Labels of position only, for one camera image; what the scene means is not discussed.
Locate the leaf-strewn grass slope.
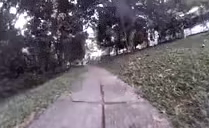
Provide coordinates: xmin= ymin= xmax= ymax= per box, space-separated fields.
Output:
xmin=100 ymin=31 xmax=209 ymax=128

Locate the row of dark trees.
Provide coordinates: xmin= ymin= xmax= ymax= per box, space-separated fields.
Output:
xmin=0 ymin=0 xmax=93 ymax=88
xmin=91 ymin=0 xmax=209 ymax=56

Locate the grey concrete path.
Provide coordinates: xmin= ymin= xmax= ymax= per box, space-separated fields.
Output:
xmin=25 ymin=64 xmax=175 ymax=128

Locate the grass verge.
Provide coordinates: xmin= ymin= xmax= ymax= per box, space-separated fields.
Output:
xmin=0 ymin=64 xmax=90 ymax=128

